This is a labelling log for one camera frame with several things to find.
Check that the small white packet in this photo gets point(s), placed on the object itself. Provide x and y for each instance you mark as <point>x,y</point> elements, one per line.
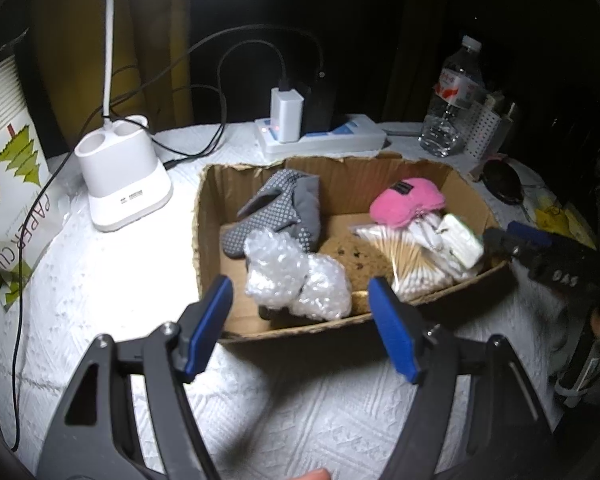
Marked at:
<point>462,240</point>

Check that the black power adapter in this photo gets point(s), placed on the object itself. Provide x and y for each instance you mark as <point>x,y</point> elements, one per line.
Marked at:
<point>320,105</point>

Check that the brown sponge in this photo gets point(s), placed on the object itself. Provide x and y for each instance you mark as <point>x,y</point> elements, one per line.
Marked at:
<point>350,255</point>

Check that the white embossed tablecloth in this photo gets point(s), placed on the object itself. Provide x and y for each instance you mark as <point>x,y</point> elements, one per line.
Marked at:
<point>305,410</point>

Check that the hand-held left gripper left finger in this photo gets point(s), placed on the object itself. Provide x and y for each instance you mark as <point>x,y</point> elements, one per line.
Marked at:
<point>207,325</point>

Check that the white power strip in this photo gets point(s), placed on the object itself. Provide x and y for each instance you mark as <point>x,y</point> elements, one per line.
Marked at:
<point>340,135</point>

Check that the black round object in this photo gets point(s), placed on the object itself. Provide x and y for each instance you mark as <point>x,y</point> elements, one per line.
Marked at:
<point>502,182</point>

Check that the pink plush pouch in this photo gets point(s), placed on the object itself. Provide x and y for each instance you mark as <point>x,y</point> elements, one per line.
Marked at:
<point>405,200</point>

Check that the clear plastic water bottle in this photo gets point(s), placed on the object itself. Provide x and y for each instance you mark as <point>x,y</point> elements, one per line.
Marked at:
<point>445,125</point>

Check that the person's left hand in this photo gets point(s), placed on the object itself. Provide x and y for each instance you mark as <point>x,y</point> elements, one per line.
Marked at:
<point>312,475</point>

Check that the paper cup sleeve package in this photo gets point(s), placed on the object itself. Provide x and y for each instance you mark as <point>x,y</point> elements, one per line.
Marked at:
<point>10,160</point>

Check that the white perforated basket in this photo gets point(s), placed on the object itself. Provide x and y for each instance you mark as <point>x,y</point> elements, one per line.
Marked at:
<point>480,130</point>

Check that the white desk lamp base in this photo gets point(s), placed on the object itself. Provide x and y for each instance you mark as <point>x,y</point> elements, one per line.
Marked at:
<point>125,180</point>

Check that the clear bubble wrap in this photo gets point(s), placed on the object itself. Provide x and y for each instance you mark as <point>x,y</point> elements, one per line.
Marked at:
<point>290,280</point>

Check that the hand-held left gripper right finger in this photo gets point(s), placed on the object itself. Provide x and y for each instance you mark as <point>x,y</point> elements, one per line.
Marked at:
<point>392,330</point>

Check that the bag of cotton swabs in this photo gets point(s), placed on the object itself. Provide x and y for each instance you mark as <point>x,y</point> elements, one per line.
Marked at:
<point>410,260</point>

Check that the yellow plastic packet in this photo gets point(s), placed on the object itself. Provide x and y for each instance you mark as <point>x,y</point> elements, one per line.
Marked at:
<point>550,215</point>

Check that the grey dotted oven mitt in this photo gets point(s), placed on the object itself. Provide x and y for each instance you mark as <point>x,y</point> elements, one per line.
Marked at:
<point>285,205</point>

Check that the white charger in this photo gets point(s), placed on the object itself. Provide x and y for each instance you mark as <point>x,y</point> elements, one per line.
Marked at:
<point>286,115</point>

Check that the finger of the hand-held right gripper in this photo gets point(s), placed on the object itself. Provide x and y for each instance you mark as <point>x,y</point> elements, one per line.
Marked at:
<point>530,235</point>
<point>505,245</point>

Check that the brown cardboard box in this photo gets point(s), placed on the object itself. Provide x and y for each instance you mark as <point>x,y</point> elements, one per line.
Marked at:
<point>220,195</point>

